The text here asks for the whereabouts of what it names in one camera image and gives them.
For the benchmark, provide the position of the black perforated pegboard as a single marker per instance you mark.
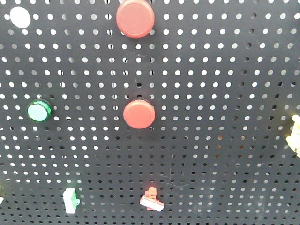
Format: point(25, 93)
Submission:
point(223, 77)

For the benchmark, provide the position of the red round button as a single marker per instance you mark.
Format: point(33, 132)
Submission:
point(135, 18)
point(139, 114)

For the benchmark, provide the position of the lower red round button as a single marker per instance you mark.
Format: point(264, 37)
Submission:
point(139, 114)

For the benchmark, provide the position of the upper red round button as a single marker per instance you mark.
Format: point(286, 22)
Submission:
point(135, 18)

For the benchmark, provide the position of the green round button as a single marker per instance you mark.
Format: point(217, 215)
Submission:
point(39, 110)

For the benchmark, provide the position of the yellow lever switch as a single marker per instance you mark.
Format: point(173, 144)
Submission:
point(293, 139)

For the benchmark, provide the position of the red white rotary knob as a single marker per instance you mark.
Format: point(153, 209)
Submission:
point(150, 201)

